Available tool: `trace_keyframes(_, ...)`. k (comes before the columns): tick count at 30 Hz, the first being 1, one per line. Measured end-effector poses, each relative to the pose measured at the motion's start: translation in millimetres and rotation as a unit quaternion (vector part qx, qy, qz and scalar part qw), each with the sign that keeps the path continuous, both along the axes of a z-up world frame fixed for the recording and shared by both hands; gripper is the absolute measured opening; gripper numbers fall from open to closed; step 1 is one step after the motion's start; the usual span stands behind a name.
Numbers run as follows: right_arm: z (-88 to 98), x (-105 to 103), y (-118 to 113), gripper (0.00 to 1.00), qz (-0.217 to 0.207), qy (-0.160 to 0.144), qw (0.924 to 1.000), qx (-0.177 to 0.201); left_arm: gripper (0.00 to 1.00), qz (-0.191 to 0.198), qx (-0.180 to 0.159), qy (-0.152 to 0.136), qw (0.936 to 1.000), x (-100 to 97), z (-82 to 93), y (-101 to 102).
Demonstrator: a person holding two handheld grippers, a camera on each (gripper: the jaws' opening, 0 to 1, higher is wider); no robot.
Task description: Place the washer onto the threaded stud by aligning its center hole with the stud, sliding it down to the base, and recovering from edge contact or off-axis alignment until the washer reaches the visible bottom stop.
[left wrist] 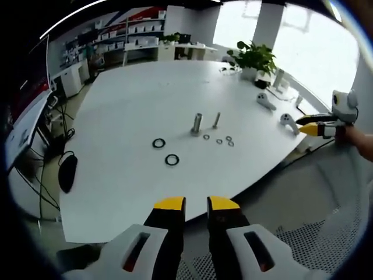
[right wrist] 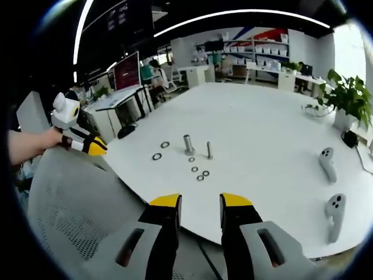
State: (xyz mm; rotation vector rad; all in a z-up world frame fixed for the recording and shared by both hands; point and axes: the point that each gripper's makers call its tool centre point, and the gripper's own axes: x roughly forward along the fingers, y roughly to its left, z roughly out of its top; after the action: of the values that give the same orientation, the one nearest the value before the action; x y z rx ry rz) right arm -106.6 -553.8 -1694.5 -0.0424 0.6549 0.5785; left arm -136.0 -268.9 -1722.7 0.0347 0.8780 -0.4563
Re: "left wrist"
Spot white side desk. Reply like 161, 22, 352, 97
5, 92, 55, 173

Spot green potted plant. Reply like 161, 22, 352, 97
227, 40, 277, 81

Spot white handheld controller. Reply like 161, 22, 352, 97
256, 92, 277, 111
280, 113, 300, 136

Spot white low cabinet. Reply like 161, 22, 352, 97
54, 62, 90, 99

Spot dark monitor screen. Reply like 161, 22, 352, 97
8, 36, 50, 117

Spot black glasses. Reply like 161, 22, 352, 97
219, 66, 240, 76

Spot thick metal threaded stud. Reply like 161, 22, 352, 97
191, 112, 204, 137

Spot white mesh chair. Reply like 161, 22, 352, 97
180, 139, 373, 280

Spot black floor cables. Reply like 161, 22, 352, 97
27, 101, 77, 211

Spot small green shelf plant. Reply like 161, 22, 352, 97
163, 32, 181, 45

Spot shelf with white boxes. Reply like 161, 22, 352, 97
59, 10, 167, 67

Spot white background desk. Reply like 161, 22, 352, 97
124, 42, 219, 64

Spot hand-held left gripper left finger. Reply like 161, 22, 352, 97
62, 197, 187, 280

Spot black oval object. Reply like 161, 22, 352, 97
58, 154, 79, 194

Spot white desktop device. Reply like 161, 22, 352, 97
272, 69, 291, 94

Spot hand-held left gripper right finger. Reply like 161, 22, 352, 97
206, 195, 330, 280

